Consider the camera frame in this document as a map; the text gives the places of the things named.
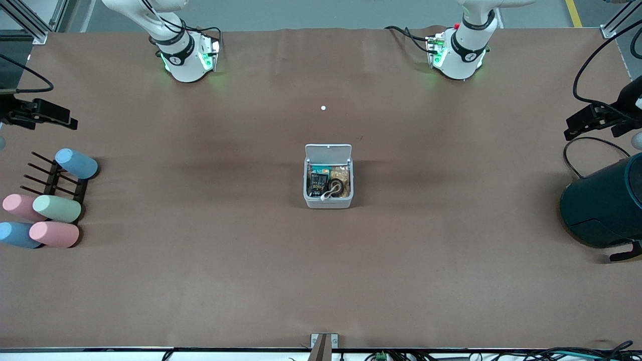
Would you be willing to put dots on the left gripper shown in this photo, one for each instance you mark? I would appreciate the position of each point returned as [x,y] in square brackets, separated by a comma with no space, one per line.
[628,102]

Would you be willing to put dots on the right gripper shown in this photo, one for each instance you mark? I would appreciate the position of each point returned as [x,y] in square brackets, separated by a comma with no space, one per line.
[7,109]

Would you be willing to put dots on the black tape roll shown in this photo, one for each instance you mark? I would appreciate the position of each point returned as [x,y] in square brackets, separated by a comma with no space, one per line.
[336,186]

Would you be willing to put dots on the black tissue packet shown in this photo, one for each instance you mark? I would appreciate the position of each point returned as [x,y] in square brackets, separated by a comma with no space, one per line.
[317,184]

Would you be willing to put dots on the white square trash bin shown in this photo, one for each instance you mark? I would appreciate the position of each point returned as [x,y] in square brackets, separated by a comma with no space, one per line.
[328,203]

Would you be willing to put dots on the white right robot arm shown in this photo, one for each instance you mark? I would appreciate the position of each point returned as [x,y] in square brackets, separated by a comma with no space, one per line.
[183,62]

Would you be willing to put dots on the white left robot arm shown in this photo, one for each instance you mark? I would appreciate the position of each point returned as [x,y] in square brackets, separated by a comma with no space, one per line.
[466,55]

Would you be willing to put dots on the blue plastic cup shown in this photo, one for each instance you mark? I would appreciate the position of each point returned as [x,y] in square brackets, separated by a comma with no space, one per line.
[17,235]
[76,163]

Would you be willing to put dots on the black cup rack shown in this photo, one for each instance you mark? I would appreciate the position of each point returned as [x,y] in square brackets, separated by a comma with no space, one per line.
[54,181]

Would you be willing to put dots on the dark teal cylindrical appliance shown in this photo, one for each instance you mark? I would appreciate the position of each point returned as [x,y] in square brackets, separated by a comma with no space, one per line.
[602,205]

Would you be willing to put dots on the green plastic cup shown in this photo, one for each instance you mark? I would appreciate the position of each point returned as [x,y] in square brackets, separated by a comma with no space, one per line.
[57,208]

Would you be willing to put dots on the pink plastic cup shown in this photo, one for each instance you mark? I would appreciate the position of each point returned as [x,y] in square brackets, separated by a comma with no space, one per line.
[19,206]
[54,234]

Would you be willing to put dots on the green-lit right base box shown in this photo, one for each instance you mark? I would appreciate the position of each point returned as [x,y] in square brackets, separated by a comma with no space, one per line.
[209,55]

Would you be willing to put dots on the green-lit base box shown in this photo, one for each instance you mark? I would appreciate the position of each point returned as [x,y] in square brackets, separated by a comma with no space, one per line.
[436,50]
[209,55]

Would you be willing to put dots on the green-lit left base box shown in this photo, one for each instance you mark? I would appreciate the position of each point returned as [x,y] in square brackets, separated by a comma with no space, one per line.
[436,50]

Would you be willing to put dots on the brown snack packet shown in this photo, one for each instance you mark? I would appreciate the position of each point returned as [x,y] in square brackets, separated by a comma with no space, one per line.
[343,174]

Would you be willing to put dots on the teal snack packet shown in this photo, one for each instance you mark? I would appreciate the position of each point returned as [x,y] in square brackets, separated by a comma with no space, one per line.
[321,171]

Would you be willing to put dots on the metal table edge bracket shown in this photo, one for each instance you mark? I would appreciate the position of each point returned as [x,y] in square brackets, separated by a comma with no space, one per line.
[324,343]

